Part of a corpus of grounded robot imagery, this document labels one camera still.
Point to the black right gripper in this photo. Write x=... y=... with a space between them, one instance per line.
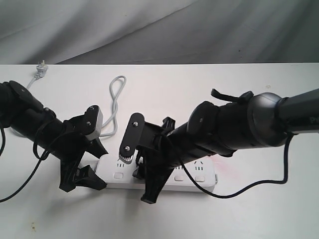
x=151 y=159

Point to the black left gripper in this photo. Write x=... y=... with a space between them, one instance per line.
x=73 y=144

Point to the white five-outlet power strip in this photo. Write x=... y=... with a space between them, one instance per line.
x=119 y=175

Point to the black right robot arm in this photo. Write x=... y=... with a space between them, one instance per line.
x=245 y=122

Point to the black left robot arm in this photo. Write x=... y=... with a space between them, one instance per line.
x=21 y=111

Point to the grey backdrop cloth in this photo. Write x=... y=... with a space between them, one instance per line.
x=159 y=31

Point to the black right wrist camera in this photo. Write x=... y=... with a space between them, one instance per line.
x=131 y=138

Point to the white wall plug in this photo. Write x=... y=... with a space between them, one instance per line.
x=42 y=68

